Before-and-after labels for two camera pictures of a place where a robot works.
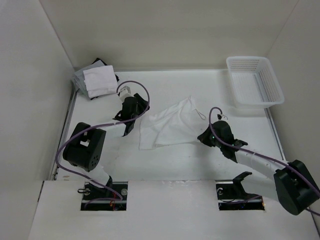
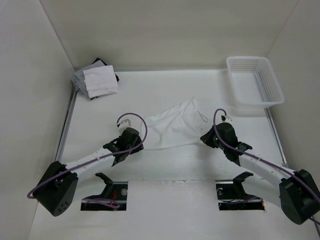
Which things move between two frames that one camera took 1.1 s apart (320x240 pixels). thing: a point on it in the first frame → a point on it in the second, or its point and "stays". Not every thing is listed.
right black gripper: (203, 137) stays
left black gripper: (143, 105) → (137, 150)
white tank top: (178, 123) stays
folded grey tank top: (78, 77) stays
